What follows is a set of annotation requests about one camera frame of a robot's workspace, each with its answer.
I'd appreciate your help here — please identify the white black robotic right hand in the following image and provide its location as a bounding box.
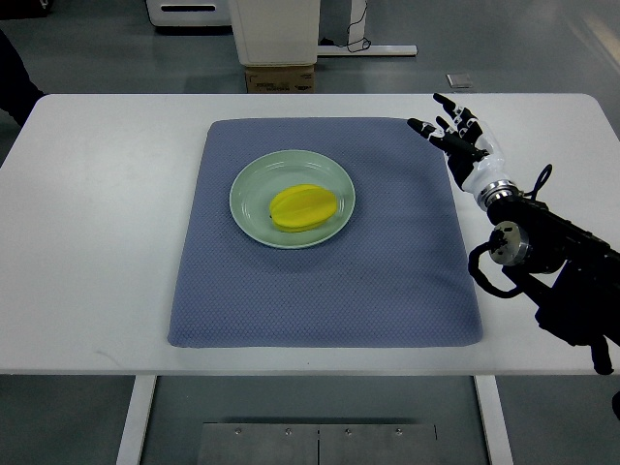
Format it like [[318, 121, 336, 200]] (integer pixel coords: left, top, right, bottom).
[[407, 93, 510, 196]]

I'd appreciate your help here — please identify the yellow starfruit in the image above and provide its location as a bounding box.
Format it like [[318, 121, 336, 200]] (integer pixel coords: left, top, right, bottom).
[[269, 184, 338, 233]]

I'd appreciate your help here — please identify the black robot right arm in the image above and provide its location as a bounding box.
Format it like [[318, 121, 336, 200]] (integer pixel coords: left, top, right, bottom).
[[468, 166, 619, 376]]

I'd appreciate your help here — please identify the grey floor outlet plate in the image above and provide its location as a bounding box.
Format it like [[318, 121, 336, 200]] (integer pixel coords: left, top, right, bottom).
[[446, 73, 474, 89]]

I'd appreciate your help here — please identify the light green plate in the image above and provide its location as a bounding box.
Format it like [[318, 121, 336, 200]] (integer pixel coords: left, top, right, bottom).
[[229, 150, 357, 249]]

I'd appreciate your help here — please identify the white desk leg base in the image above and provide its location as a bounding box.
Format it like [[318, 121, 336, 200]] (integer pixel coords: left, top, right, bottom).
[[318, 0, 419, 57]]

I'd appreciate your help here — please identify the blue textured mat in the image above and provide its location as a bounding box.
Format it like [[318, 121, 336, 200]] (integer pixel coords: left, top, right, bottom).
[[168, 117, 482, 348]]

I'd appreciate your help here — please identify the brown cardboard box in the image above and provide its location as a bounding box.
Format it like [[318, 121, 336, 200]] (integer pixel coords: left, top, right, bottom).
[[244, 65, 315, 94]]

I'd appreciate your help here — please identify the white bin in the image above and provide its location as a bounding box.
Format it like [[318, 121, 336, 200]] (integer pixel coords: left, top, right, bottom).
[[229, 0, 321, 67]]

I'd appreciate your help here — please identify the right white table leg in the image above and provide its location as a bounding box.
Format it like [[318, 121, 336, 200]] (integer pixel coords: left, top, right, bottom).
[[474, 375, 513, 465]]

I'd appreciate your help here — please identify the white table leg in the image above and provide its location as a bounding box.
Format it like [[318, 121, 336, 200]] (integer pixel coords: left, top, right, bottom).
[[474, 375, 513, 465], [116, 375, 157, 465]]

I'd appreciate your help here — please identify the white appliance with black slot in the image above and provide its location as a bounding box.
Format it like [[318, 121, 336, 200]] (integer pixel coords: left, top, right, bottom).
[[145, 0, 232, 27]]

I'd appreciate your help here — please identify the left white table leg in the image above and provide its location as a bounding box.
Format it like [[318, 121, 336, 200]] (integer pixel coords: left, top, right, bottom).
[[116, 375, 157, 465]]

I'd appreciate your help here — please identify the dark object at left edge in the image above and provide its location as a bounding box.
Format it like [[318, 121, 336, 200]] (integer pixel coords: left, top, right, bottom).
[[1, 32, 46, 127]]

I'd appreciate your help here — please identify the black cable on floor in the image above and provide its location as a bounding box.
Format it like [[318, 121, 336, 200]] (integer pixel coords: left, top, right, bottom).
[[321, 0, 373, 53]]

